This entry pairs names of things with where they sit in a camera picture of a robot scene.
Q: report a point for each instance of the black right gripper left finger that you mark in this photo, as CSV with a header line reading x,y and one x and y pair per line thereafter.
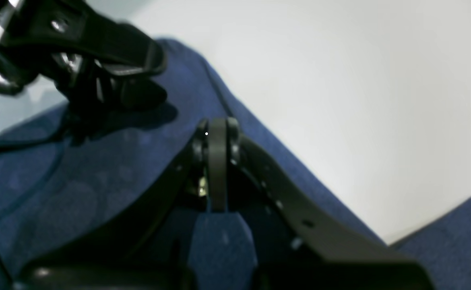
x,y
104,258

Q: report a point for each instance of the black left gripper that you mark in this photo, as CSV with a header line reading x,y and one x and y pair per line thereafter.
x,y
62,40

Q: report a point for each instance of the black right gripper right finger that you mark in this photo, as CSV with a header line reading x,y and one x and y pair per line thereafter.
x,y
298,245

